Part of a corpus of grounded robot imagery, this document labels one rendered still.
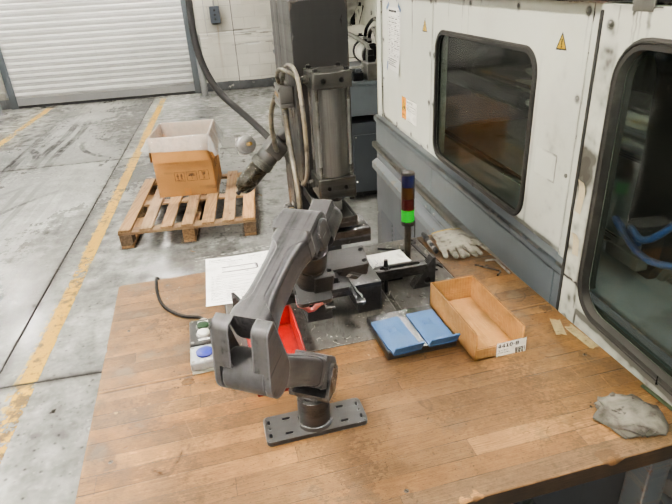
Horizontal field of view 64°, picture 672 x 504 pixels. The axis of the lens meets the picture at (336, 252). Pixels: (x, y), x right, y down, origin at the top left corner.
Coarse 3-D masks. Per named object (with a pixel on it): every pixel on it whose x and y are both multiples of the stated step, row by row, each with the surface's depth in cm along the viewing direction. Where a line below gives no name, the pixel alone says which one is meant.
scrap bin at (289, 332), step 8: (288, 304) 136; (288, 312) 137; (280, 320) 137; (288, 320) 138; (280, 328) 137; (288, 328) 136; (296, 328) 127; (280, 336) 134; (288, 336) 133; (296, 336) 129; (248, 344) 124; (288, 344) 130; (296, 344) 130; (288, 352) 128
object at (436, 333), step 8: (416, 312) 136; (424, 312) 136; (432, 312) 136; (416, 320) 133; (432, 320) 133; (440, 320) 133; (416, 328) 130; (424, 328) 130; (432, 328) 130; (440, 328) 130; (424, 336) 127; (432, 336) 127; (440, 336) 127; (448, 336) 123; (456, 336) 124; (432, 344) 124; (440, 344) 125
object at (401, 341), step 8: (384, 320) 134; (392, 320) 134; (376, 328) 131; (384, 328) 131; (400, 328) 131; (384, 336) 128; (392, 336) 128; (400, 336) 128; (408, 336) 128; (392, 344) 125; (400, 344) 125; (408, 344) 125; (416, 344) 121; (392, 352) 122; (400, 352) 122; (408, 352) 123
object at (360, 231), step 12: (312, 192) 148; (336, 204) 130; (348, 204) 135; (348, 216) 128; (360, 216) 138; (348, 228) 132; (360, 228) 132; (336, 240) 131; (348, 240) 132; (360, 240) 133
